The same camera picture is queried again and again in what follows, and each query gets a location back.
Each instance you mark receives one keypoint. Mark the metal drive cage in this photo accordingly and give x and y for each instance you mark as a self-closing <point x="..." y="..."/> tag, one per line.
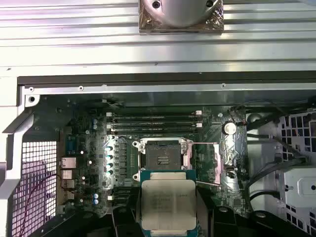
<point x="298" y="187"/>

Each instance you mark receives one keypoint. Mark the green motherboard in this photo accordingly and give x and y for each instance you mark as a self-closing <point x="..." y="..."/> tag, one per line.
<point x="217" y="197"/>

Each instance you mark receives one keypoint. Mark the round silver coin battery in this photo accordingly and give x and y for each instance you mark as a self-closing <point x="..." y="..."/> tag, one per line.
<point x="230" y="128"/>

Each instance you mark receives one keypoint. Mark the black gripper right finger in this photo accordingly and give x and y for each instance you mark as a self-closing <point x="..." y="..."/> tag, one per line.
<point x="207" y="222"/>

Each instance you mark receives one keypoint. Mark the CPU socket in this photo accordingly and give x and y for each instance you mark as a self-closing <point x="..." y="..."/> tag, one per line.
<point x="160" y="155"/>

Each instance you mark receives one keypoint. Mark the square brown base plate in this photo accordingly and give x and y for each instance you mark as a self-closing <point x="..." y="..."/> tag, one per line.
<point x="148" y="24"/>

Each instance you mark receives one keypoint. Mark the small internal USB port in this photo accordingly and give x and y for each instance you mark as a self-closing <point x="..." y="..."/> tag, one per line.
<point x="230" y="169"/>

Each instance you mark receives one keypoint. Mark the metal socket cover frame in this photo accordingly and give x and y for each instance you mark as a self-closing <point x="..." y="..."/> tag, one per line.
<point x="217" y="165"/>

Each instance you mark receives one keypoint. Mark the open PC case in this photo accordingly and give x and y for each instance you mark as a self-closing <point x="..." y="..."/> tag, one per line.
<point x="14" y="148"/>

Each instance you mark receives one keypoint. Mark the blue serial port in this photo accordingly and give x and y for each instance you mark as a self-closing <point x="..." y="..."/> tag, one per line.
<point x="72" y="145"/>

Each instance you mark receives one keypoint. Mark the CPU with silver top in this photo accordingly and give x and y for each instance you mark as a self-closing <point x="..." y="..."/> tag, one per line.
<point x="168" y="205"/>

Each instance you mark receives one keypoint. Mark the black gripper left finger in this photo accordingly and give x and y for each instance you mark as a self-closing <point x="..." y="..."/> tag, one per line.
<point x="123" y="222"/>

